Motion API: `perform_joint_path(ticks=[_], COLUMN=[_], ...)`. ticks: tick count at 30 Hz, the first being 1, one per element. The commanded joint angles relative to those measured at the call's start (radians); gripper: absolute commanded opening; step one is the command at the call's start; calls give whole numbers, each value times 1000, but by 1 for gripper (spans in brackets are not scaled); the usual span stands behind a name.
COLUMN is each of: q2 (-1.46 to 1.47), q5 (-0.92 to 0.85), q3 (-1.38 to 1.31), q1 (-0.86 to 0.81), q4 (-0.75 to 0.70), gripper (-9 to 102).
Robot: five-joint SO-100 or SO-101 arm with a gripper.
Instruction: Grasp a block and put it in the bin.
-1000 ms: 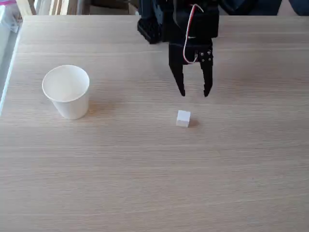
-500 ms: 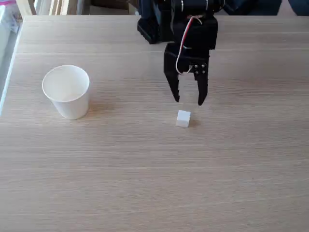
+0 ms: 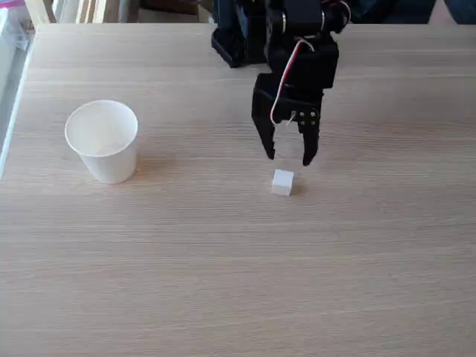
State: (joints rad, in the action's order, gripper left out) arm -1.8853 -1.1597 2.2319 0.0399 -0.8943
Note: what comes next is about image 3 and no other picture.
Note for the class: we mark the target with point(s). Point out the dark blue fabric object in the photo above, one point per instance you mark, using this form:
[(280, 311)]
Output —
[(390, 11)]

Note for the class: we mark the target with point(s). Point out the small white block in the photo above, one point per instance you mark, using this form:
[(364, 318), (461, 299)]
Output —
[(282, 183)]

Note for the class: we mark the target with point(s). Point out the clear plastic zip bag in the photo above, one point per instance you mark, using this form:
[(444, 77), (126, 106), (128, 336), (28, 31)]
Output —
[(11, 22)]

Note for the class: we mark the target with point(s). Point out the white paper cup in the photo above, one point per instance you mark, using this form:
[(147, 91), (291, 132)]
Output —
[(102, 141)]

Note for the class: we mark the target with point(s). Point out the light wooden frame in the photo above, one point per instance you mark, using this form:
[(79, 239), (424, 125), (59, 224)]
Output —
[(70, 11)]

